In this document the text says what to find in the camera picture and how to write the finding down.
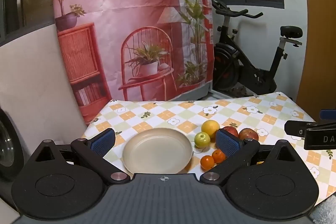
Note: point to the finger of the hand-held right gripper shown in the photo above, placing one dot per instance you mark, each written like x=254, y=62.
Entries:
x=328, y=115
x=295, y=130

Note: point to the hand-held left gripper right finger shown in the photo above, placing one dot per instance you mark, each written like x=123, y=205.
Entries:
x=227, y=144

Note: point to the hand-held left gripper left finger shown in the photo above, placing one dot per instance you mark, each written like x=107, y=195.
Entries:
x=103, y=142

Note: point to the small orange tangerine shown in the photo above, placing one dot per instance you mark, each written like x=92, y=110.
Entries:
x=207, y=162
x=218, y=156

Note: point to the green apple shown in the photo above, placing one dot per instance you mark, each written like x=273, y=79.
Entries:
x=202, y=139

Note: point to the beige round plate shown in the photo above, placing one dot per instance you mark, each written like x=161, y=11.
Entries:
x=157, y=150

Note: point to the red apple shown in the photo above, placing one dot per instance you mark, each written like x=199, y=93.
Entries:
x=248, y=134
x=231, y=130

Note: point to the large yellow orange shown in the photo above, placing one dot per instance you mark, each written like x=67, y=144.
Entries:
x=210, y=127

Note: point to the checkered floral tablecloth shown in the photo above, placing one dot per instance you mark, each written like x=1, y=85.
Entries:
x=162, y=113

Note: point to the light blue fuzzy cloth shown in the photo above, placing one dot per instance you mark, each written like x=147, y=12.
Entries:
x=326, y=211

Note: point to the black exercise bike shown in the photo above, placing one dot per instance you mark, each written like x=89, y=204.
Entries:
x=231, y=61

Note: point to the brown wooden door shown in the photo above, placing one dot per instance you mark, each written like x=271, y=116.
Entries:
x=320, y=29

